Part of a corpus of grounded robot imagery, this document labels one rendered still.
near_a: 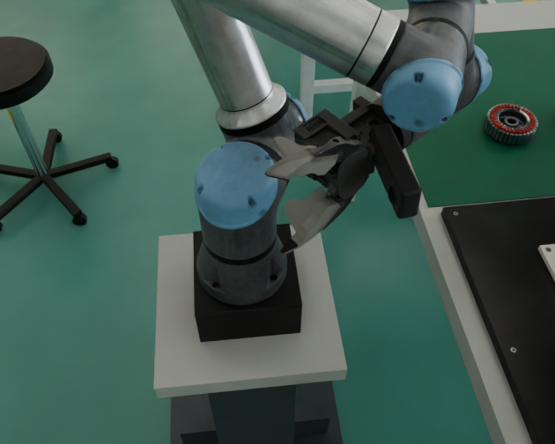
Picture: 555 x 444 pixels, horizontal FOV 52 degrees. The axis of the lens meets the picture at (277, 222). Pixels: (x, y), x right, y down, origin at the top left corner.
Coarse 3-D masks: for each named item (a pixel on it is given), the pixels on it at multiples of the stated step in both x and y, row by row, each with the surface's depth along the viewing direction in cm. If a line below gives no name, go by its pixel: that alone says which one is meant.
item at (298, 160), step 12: (276, 144) 63; (288, 144) 63; (288, 156) 60; (300, 156) 60; (312, 156) 61; (324, 156) 62; (336, 156) 63; (276, 168) 59; (288, 168) 60; (300, 168) 60; (312, 168) 62; (324, 168) 63
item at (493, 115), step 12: (492, 108) 132; (504, 108) 132; (516, 108) 132; (492, 120) 129; (504, 120) 131; (516, 120) 131; (528, 120) 129; (492, 132) 129; (504, 132) 127; (516, 132) 127; (528, 132) 127
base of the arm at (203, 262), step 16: (208, 256) 89; (256, 256) 86; (272, 256) 90; (208, 272) 90; (224, 272) 88; (240, 272) 88; (256, 272) 88; (272, 272) 93; (208, 288) 92; (224, 288) 90; (240, 288) 89; (256, 288) 90; (272, 288) 92; (240, 304) 92
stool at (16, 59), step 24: (0, 48) 187; (24, 48) 187; (0, 72) 179; (24, 72) 179; (48, 72) 183; (0, 96) 173; (24, 96) 176; (24, 120) 198; (24, 144) 205; (48, 144) 230; (0, 168) 221; (24, 168) 221; (48, 168) 222; (72, 168) 221; (24, 192) 213; (0, 216) 206
